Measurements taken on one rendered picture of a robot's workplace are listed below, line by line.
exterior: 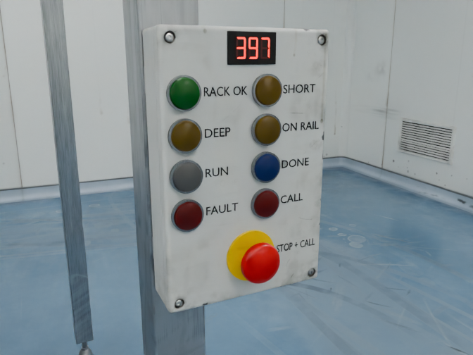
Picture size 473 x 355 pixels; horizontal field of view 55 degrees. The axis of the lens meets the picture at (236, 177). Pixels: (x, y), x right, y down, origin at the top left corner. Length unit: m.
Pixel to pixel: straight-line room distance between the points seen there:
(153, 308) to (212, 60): 0.27
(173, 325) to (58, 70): 1.13
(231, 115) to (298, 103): 0.07
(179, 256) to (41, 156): 3.61
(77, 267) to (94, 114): 2.44
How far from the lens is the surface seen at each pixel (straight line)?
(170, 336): 0.54
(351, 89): 4.85
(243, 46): 0.41
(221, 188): 0.42
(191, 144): 0.39
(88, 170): 4.06
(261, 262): 0.43
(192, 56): 0.40
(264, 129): 0.42
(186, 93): 0.39
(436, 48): 4.05
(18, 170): 4.04
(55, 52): 1.54
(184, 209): 0.41
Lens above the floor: 1.11
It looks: 15 degrees down
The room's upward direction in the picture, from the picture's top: straight up
